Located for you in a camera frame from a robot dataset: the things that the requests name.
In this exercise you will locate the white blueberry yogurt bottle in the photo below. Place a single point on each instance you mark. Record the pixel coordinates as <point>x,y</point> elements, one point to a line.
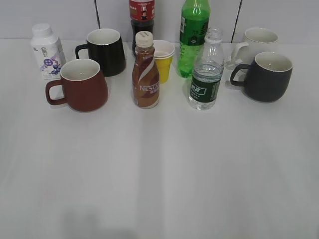
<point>48,51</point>

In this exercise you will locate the brown Nescafe coffee bottle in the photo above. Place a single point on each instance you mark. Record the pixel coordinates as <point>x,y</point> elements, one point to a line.
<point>145,75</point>

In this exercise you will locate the black mug with handle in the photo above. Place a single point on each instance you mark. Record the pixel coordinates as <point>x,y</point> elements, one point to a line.
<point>105,47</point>

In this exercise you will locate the cola bottle red label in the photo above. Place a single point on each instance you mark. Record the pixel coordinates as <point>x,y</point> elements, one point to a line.
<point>142,14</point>

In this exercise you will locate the white paper cup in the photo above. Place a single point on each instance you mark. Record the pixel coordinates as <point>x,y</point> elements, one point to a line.
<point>163,49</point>

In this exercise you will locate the dark grey round mug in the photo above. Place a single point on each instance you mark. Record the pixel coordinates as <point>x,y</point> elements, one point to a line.
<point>267,78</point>

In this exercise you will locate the white ceramic mug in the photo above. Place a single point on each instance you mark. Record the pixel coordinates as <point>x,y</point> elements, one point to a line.
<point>255,40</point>

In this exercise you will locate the red-brown ceramic mug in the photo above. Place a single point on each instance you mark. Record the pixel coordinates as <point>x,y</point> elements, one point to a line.
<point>83,84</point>

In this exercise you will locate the clear water bottle green label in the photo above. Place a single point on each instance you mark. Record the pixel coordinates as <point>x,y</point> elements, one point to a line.
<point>207,71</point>

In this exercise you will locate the yellow plastic cup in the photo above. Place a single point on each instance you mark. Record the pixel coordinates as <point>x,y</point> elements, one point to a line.
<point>163,65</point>

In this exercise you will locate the green soda bottle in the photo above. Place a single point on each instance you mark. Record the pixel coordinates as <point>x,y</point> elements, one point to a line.
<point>195,15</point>

